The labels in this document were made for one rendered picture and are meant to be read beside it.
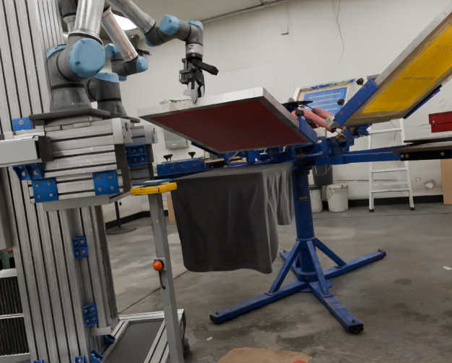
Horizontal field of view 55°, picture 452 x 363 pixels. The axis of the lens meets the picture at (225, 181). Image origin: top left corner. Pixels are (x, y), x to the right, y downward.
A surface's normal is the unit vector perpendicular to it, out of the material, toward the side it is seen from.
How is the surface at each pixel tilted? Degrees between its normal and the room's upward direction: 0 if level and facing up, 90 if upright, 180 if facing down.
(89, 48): 97
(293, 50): 90
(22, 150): 90
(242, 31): 90
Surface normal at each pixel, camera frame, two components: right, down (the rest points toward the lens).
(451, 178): -0.43, -0.08
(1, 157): -0.04, 0.08
